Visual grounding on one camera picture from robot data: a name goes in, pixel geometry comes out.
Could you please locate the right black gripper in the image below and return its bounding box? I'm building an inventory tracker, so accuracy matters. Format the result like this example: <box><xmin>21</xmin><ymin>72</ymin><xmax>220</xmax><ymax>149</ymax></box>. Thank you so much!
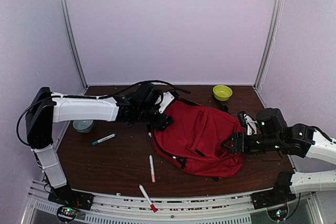
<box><xmin>221</xmin><ymin>132</ymin><xmax>282</xmax><ymax>155</ymax></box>

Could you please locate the red backpack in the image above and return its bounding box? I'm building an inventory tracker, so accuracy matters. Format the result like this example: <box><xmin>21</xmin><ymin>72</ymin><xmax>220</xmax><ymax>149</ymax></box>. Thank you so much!
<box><xmin>147</xmin><ymin>99</ymin><xmax>244</xmax><ymax>178</ymax></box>

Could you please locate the pink capped white marker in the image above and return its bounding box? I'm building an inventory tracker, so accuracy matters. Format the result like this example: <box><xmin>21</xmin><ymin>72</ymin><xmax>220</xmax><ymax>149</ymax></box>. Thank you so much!
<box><xmin>149</xmin><ymin>155</ymin><xmax>156</xmax><ymax>183</ymax></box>

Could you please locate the red capped white marker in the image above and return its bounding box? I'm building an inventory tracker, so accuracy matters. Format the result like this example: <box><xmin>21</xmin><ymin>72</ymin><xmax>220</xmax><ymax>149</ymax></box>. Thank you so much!
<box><xmin>139</xmin><ymin>184</ymin><xmax>157</xmax><ymax>212</ymax></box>

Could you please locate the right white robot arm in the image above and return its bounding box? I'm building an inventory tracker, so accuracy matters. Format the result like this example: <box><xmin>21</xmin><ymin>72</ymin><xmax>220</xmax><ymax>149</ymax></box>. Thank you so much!
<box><xmin>221</xmin><ymin>108</ymin><xmax>335</xmax><ymax>204</ymax></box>

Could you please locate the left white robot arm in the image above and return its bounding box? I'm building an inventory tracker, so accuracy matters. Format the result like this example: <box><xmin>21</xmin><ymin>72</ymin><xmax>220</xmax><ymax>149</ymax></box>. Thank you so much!
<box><xmin>22</xmin><ymin>81</ymin><xmax>179</xmax><ymax>205</ymax></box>

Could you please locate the lime green bowl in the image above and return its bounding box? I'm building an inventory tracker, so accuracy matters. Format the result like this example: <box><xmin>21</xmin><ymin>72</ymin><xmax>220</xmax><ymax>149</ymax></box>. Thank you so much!
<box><xmin>213</xmin><ymin>85</ymin><xmax>233</xmax><ymax>101</ymax></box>

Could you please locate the teal capped white marker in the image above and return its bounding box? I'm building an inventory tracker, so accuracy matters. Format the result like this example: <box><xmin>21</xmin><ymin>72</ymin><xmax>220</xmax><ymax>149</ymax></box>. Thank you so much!
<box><xmin>92</xmin><ymin>133</ymin><xmax>116</xmax><ymax>146</ymax></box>

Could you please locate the pale blue ceramic bowl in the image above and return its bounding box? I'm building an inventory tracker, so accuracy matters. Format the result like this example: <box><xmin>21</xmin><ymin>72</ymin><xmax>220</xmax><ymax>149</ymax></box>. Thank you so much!
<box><xmin>72</xmin><ymin>120</ymin><xmax>94</xmax><ymax>133</ymax></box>

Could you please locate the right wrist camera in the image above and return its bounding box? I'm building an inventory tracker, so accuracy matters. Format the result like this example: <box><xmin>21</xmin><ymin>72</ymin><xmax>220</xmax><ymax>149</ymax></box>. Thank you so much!
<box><xmin>237</xmin><ymin>111</ymin><xmax>259</xmax><ymax>135</ymax></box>

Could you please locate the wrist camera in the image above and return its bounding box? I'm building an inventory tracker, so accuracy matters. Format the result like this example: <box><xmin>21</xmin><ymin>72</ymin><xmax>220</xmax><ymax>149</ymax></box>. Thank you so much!
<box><xmin>155</xmin><ymin>91</ymin><xmax>179</xmax><ymax>114</ymax></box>
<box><xmin>237</xmin><ymin>111</ymin><xmax>259</xmax><ymax>135</ymax></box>

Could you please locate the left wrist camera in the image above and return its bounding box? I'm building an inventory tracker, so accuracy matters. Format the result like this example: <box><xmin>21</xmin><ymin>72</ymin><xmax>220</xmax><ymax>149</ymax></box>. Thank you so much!
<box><xmin>155</xmin><ymin>91</ymin><xmax>179</xmax><ymax>114</ymax></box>

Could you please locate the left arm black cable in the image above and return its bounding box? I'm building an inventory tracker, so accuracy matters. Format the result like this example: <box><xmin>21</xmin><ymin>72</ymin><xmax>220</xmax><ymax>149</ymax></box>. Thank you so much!
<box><xmin>15</xmin><ymin>79</ymin><xmax>192</xmax><ymax>146</ymax></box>

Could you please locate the front aluminium rail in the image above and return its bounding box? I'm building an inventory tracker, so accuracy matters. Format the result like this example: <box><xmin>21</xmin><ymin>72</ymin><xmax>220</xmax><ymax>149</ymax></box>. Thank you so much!
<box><xmin>19</xmin><ymin>180</ymin><xmax>314</xmax><ymax>223</ymax></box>

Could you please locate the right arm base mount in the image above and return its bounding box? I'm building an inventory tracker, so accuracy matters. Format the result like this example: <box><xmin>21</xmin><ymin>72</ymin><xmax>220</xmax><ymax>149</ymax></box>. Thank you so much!
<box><xmin>251</xmin><ymin>189</ymin><xmax>289</xmax><ymax>222</ymax></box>

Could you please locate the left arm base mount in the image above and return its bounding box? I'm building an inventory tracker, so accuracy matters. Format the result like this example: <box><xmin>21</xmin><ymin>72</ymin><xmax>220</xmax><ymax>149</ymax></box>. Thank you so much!
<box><xmin>48</xmin><ymin>191</ymin><xmax>94</xmax><ymax>223</ymax></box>

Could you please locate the left aluminium frame post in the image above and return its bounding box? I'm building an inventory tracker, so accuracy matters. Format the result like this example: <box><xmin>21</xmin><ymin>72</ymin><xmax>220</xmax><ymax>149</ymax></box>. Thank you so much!
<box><xmin>60</xmin><ymin>0</ymin><xmax>88</xmax><ymax>90</ymax></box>

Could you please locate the aluminium frame post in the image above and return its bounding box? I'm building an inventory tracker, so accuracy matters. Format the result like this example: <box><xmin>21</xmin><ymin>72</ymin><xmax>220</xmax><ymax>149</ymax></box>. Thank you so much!
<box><xmin>254</xmin><ymin>0</ymin><xmax>284</xmax><ymax>92</ymax></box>
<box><xmin>60</xmin><ymin>0</ymin><xmax>88</xmax><ymax>90</ymax></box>

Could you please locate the right aluminium frame post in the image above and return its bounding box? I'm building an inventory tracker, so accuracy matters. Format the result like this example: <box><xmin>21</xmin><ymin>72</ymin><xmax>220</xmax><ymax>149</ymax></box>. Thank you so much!
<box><xmin>254</xmin><ymin>0</ymin><xmax>284</xmax><ymax>92</ymax></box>

